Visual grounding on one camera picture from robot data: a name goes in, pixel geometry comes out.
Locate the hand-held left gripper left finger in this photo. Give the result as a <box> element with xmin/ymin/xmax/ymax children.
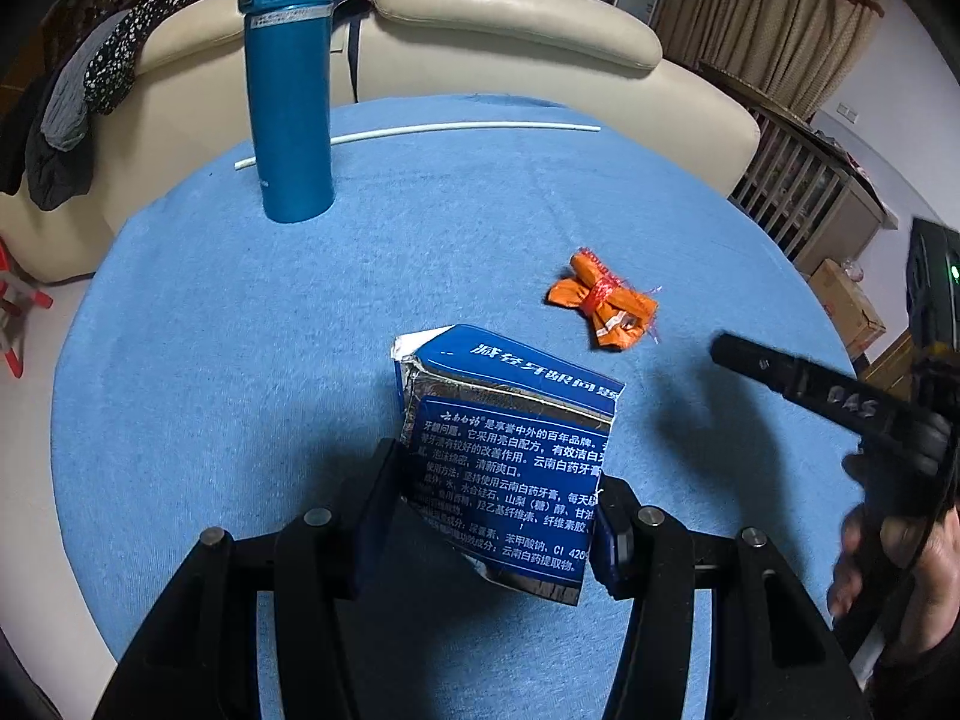
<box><xmin>94</xmin><ymin>439</ymin><xmax>406</xmax><ymax>720</ymax></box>

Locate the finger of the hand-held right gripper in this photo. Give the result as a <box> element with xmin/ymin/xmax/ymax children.
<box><xmin>711</xmin><ymin>331</ymin><xmax>950</xmax><ymax>481</ymax></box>

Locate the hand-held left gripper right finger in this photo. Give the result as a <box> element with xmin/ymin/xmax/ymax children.
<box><xmin>592</xmin><ymin>476</ymin><xmax>875</xmax><ymax>720</ymax></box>

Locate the blue white toothpaste carton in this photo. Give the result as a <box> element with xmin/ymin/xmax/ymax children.
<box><xmin>390</xmin><ymin>324</ymin><xmax>627</xmax><ymax>607</ymax></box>

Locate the person's right hand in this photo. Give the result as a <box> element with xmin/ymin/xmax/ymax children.
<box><xmin>829</xmin><ymin>450</ymin><xmax>960</xmax><ymax>691</ymax></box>

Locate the brown cardboard box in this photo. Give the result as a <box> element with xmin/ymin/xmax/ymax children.
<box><xmin>806</xmin><ymin>259</ymin><xmax>887</xmax><ymax>357</ymax></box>

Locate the wooden baby crib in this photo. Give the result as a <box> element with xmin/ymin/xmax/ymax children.
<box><xmin>731</xmin><ymin>101</ymin><xmax>901</xmax><ymax>278</ymax></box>

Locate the orange crumpled wrapper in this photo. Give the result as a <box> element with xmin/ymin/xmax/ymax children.
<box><xmin>545</xmin><ymin>246</ymin><xmax>665</xmax><ymax>352</ymax></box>

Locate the beige curtain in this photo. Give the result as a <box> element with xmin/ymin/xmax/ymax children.
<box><xmin>649</xmin><ymin>0</ymin><xmax>893</xmax><ymax>121</ymax></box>

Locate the thin white stick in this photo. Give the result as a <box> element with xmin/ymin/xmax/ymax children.
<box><xmin>235</xmin><ymin>122</ymin><xmax>601</xmax><ymax>170</ymax></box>

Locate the cream leather sofa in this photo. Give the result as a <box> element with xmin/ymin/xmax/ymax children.
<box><xmin>0</xmin><ymin>0</ymin><xmax>762</xmax><ymax>286</ymax></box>

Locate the blue thermos bottle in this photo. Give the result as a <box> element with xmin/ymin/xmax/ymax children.
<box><xmin>238</xmin><ymin>0</ymin><xmax>336</xmax><ymax>224</ymax></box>

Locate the black garment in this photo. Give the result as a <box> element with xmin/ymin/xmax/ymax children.
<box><xmin>0</xmin><ymin>90</ymin><xmax>98</xmax><ymax>212</ymax></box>

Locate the grey garment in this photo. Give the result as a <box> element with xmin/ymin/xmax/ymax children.
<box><xmin>41</xmin><ymin>15</ymin><xmax>113</xmax><ymax>151</ymax></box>

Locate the purple patterned cloth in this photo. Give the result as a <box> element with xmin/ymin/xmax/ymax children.
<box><xmin>330</xmin><ymin>0</ymin><xmax>376</xmax><ymax>53</ymax></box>

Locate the dotted dark garment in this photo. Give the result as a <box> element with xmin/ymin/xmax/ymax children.
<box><xmin>81</xmin><ymin>0</ymin><xmax>241</xmax><ymax>117</ymax></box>

